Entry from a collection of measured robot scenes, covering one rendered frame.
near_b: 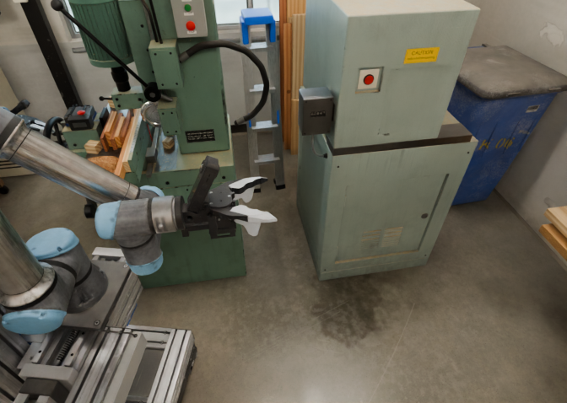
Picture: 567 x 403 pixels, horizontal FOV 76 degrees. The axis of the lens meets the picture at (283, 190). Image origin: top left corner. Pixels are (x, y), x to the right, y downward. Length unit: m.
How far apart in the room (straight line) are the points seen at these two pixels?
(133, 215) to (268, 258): 1.53
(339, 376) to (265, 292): 0.57
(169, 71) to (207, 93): 0.19
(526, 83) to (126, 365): 2.08
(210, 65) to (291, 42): 1.27
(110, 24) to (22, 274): 0.90
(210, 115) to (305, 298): 1.10
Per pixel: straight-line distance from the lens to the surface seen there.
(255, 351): 1.93
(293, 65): 2.68
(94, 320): 1.18
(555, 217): 1.99
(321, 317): 2.01
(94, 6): 1.49
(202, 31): 1.36
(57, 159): 0.88
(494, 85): 2.11
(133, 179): 1.49
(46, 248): 1.08
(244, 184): 0.79
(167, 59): 1.38
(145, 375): 1.75
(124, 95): 1.64
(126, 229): 0.78
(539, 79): 2.29
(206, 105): 1.54
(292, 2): 2.70
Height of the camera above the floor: 1.75
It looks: 42 degrees down
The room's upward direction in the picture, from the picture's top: straight up
